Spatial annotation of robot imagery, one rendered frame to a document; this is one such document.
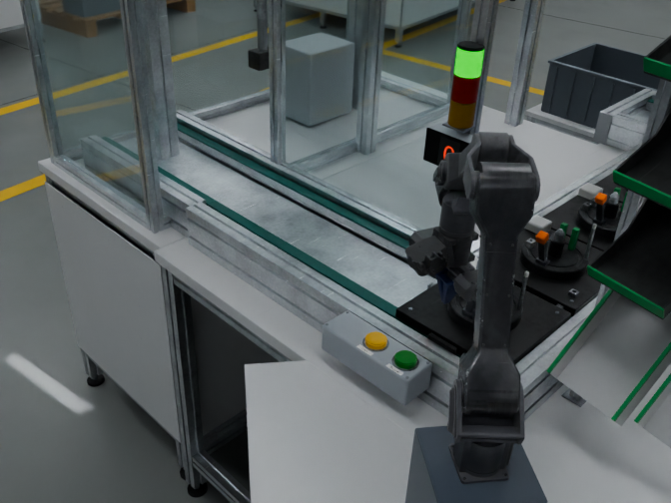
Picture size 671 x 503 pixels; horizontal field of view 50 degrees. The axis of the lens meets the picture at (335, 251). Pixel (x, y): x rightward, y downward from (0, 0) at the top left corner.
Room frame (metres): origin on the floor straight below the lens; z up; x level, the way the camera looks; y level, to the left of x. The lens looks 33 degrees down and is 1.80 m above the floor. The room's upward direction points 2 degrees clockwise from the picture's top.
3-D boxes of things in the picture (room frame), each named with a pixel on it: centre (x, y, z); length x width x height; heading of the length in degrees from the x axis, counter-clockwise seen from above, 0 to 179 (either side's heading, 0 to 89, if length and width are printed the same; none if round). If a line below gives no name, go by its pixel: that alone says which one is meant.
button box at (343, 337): (1.01, -0.08, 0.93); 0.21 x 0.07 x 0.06; 47
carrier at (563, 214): (1.47, -0.63, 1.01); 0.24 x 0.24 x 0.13; 47
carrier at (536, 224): (1.29, -0.47, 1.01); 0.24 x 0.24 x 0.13; 47
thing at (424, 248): (0.98, -0.15, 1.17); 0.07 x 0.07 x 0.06; 25
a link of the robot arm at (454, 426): (0.66, -0.20, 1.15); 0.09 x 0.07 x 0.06; 91
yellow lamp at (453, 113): (1.32, -0.23, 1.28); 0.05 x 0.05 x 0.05
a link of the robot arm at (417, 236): (1.02, -0.20, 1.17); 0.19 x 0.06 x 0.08; 26
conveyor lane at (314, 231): (1.33, -0.09, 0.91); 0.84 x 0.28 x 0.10; 47
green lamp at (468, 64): (1.32, -0.23, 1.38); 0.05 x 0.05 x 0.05
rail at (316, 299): (1.19, 0.01, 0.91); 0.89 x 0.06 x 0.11; 47
